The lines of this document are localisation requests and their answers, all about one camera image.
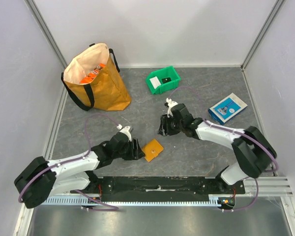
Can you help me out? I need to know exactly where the blue white box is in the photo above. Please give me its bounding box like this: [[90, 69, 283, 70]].
[[208, 93, 248, 125]]

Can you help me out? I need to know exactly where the brown tote bag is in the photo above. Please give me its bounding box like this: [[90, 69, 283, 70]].
[[61, 43, 132, 111]]

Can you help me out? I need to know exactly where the white card stack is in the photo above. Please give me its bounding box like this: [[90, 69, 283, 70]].
[[149, 76, 161, 89]]

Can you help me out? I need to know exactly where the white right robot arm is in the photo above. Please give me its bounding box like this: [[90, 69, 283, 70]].
[[158, 99, 277, 194]]

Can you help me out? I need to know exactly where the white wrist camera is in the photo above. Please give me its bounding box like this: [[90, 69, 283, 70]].
[[116, 124, 132, 141], [164, 98, 178, 118]]

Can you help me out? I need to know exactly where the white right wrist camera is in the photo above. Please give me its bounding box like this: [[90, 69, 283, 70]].
[[164, 98, 178, 118]]

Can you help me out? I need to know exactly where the small black device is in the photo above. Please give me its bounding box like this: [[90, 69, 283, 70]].
[[162, 77, 171, 84]]

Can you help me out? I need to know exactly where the orange leather card holder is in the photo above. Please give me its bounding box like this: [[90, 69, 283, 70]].
[[142, 139, 164, 162]]

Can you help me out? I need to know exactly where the white slotted cable duct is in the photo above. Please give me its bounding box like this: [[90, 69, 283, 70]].
[[42, 195, 235, 207]]

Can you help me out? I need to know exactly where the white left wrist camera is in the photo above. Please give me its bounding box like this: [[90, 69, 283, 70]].
[[116, 124, 132, 141]]

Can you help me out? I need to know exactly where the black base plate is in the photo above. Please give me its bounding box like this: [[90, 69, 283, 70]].
[[88, 176, 246, 197]]

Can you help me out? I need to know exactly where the green plastic bin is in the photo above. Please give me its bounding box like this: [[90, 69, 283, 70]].
[[146, 66, 181, 95]]

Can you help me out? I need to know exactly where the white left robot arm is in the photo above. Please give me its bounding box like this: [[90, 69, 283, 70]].
[[14, 132, 145, 209]]

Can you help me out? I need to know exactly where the orange snack packet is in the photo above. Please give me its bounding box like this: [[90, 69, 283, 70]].
[[80, 63, 106, 84]]

